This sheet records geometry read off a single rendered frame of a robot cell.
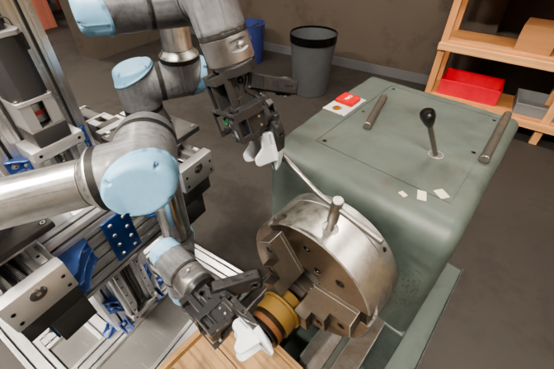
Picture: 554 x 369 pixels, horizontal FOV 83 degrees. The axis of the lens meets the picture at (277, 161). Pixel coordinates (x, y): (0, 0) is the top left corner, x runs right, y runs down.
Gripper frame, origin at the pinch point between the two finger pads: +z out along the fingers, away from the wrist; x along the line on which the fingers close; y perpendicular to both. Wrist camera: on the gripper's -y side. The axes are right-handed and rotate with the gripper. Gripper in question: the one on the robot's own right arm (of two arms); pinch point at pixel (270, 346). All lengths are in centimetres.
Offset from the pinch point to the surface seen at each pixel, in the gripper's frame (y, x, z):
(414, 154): -52, 17, 1
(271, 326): -1.8, 3.0, -1.5
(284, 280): -9.6, 5.0, -5.3
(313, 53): -254, -55, -179
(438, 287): -76, -55, 21
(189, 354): 9.8, -19.6, -18.7
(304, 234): -15.2, 15.2, -4.9
